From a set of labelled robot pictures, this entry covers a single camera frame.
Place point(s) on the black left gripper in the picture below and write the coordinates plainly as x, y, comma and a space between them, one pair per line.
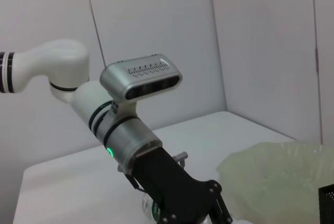
169, 187

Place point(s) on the clear plastic water bottle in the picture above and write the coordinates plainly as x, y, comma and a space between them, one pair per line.
147, 205

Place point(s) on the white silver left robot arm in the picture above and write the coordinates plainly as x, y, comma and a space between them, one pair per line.
78, 98

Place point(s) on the green glass fruit plate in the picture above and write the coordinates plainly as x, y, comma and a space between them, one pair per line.
274, 177

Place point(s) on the black mesh pen holder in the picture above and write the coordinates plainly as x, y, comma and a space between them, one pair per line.
327, 203

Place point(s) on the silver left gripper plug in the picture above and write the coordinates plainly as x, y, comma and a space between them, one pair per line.
182, 156

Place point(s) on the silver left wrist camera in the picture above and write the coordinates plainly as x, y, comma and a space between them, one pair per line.
135, 80

